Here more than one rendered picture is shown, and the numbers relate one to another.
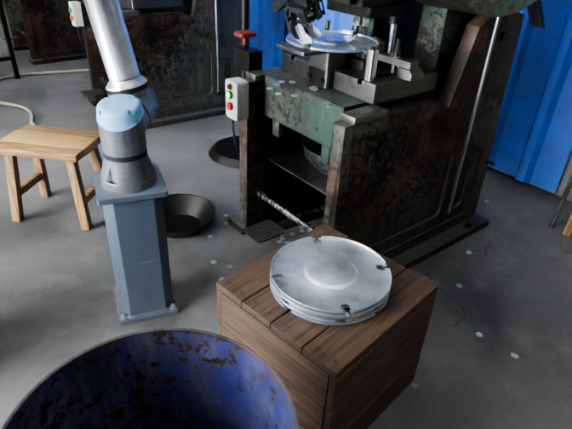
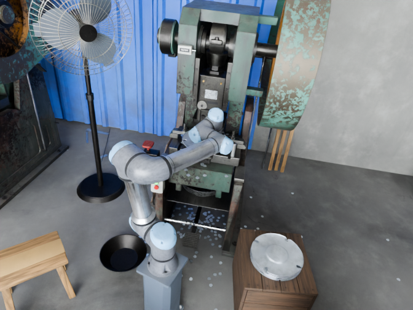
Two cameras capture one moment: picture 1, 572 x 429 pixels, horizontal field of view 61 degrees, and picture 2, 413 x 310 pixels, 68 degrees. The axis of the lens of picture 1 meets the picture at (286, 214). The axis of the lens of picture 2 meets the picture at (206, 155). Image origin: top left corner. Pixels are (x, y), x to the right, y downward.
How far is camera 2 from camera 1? 1.26 m
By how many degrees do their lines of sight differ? 37
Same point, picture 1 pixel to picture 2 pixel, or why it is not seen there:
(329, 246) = (262, 241)
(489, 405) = (311, 262)
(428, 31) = (233, 118)
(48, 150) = (42, 267)
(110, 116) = (169, 242)
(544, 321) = (295, 215)
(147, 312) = not seen: outside the picture
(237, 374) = not seen: outside the picture
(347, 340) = (306, 278)
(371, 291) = (296, 253)
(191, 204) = (118, 242)
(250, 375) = not seen: outside the picture
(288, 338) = (292, 292)
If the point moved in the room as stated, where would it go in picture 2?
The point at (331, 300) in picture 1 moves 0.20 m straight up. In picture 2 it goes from (291, 266) to (301, 241)
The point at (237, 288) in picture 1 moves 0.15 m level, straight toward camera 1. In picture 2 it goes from (254, 285) to (279, 304)
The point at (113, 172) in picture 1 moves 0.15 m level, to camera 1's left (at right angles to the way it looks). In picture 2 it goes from (166, 266) to (138, 284)
